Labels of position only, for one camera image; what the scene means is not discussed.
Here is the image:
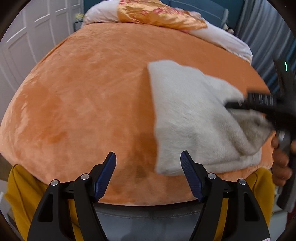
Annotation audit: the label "grey fleece garment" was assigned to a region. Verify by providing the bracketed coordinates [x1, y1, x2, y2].
[147, 60, 272, 176]

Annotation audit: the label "person's right hand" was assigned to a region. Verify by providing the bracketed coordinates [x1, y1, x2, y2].
[271, 137, 293, 187]

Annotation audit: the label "grey trousers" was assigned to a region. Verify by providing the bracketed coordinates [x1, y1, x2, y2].
[95, 200, 203, 240]

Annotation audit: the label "grey blue curtain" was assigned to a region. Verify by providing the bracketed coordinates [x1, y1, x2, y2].
[235, 0, 295, 93]

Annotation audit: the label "blue upholstered headboard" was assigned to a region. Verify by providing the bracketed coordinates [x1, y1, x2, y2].
[83, 1, 231, 30]

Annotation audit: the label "orange plush bed blanket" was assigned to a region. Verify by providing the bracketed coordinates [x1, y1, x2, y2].
[1, 23, 268, 206]

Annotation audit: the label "orange satin pillow cover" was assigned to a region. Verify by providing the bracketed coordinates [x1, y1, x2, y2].
[117, 1, 207, 32]

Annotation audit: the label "white panelled wardrobe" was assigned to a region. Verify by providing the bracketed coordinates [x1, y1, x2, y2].
[1, 0, 84, 115]

